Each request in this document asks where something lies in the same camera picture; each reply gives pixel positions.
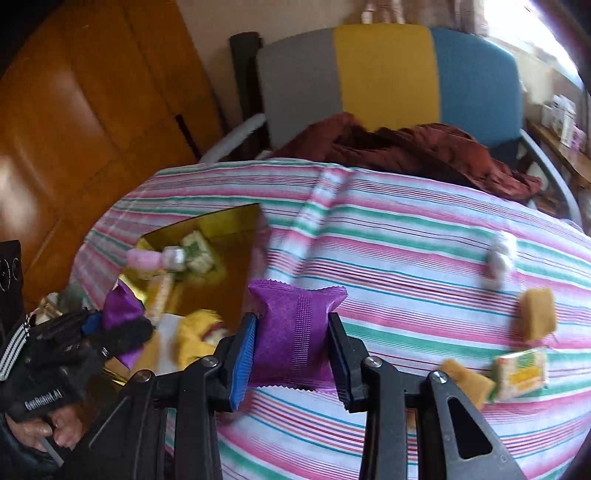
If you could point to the pink bottle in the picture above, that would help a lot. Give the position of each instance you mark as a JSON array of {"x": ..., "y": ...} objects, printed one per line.
[{"x": 147, "y": 258}]

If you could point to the purple snack packet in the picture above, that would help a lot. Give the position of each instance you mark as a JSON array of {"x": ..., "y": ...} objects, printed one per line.
[
  {"x": 295, "y": 332},
  {"x": 122, "y": 309}
]

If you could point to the white crumpled packet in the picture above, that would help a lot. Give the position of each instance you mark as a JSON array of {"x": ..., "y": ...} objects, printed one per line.
[{"x": 501, "y": 258}]

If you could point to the white card box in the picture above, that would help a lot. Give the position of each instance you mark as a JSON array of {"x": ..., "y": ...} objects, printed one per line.
[{"x": 168, "y": 341}]

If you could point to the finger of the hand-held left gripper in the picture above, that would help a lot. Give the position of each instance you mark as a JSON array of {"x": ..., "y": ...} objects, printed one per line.
[
  {"x": 129, "y": 334},
  {"x": 87, "y": 324}
]

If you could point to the brown red cloth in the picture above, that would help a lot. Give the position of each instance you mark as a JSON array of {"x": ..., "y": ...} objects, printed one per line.
[{"x": 406, "y": 147}]

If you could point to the person's left hand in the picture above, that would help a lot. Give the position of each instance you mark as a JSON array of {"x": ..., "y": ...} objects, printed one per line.
[{"x": 55, "y": 427}]

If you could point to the white chair armrest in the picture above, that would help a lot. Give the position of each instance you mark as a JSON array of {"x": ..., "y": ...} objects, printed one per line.
[{"x": 231, "y": 138}]

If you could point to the yellow sponge cube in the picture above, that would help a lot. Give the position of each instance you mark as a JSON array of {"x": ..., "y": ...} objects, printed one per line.
[
  {"x": 538, "y": 314},
  {"x": 466, "y": 383}
]

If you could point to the striped bed sheet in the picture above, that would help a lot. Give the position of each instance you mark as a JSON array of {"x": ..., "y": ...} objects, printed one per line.
[{"x": 392, "y": 277}]

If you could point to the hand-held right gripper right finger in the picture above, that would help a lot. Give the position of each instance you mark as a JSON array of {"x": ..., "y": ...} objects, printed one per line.
[{"x": 344, "y": 374}]

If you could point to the wooden side shelf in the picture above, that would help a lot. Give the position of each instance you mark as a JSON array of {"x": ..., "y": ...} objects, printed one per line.
[{"x": 563, "y": 152}]

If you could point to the beige curtain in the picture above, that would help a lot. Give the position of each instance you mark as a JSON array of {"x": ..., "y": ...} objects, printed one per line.
[{"x": 415, "y": 11}]

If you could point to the long pale yellow packet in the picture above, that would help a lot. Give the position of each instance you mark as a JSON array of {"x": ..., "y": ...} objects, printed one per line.
[{"x": 161, "y": 295}]

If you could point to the grey yellow blue chair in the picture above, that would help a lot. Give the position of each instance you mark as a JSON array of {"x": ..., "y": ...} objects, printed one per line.
[{"x": 383, "y": 74}]

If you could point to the small green box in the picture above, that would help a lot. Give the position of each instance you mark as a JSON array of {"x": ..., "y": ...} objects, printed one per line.
[{"x": 198, "y": 251}]

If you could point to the green yellow snack packet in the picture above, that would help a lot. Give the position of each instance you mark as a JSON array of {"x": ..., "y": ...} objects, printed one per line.
[{"x": 521, "y": 371}]

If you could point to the gold tray box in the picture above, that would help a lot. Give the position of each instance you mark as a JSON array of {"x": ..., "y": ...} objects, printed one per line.
[{"x": 231, "y": 230}]

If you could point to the wooden wardrobe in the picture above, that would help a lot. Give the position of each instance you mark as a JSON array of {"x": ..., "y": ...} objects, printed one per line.
[{"x": 69, "y": 115}]

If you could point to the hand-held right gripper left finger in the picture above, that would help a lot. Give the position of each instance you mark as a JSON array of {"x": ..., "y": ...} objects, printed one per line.
[{"x": 242, "y": 364}]

